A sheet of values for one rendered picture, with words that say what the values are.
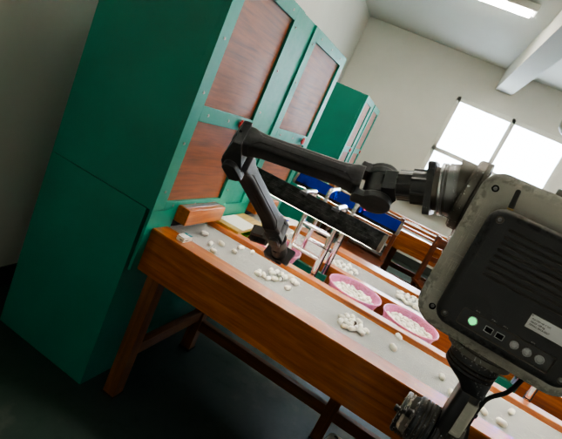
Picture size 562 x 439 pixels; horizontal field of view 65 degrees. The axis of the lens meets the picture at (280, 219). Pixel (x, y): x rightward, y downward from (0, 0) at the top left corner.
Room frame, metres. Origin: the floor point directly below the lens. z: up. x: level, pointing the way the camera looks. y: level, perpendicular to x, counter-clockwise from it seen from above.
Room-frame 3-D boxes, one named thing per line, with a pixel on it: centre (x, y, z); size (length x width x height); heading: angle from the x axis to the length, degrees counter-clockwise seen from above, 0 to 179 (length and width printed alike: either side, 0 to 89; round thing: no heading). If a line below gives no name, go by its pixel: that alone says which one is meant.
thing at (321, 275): (2.24, -0.26, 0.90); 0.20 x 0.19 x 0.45; 73
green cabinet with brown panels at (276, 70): (2.30, 0.51, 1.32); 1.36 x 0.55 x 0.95; 163
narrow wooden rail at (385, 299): (2.08, -0.66, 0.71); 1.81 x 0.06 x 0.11; 73
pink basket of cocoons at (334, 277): (1.97, -0.45, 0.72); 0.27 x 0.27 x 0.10
